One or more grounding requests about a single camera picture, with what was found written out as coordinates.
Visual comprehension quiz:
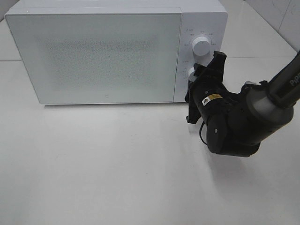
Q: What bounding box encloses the upper white power knob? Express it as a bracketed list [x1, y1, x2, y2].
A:
[191, 35, 211, 56]

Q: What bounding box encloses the white microwave oven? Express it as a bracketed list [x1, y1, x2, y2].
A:
[5, 0, 228, 103]

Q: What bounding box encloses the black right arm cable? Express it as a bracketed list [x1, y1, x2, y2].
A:
[198, 120, 209, 146]

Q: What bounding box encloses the white timer knob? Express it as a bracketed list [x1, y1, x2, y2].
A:
[187, 67, 196, 82]

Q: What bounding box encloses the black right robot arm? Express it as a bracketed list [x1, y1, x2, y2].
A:
[185, 51, 300, 157]

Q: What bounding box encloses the white microwave door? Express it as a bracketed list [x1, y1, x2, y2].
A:
[6, 13, 181, 105]

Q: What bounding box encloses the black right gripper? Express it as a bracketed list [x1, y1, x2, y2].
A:
[185, 51, 233, 127]

